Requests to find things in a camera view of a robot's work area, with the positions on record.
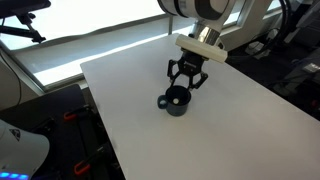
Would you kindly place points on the orange-handled clamp upper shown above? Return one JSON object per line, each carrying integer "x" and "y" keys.
{"x": 73, "y": 114}

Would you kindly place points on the orange-handled clamp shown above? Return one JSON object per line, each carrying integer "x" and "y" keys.
{"x": 73, "y": 114}
{"x": 85, "y": 165}

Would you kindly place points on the red marker with white end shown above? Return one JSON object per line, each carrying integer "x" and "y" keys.
{"x": 176, "y": 100}

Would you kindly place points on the dark teal ceramic mug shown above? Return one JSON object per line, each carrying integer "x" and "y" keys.
{"x": 165, "y": 101}

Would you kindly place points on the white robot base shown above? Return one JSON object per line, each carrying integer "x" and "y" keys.
{"x": 21, "y": 152}

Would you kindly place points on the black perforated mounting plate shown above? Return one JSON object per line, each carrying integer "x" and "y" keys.
{"x": 70, "y": 141}

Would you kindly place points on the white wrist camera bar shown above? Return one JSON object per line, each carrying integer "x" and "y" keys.
{"x": 202, "y": 49}

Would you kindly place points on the orange-handled clamp lower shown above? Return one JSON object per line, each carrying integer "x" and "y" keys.
{"x": 85, "y": 165}

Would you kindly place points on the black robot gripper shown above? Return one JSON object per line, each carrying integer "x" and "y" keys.
{"x": 190, "y": 64}

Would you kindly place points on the black camera tripod mount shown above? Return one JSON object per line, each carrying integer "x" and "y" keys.
{"x": 23, "y": 11}

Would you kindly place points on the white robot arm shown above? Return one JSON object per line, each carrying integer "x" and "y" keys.
{"x": 209, "y": 15}

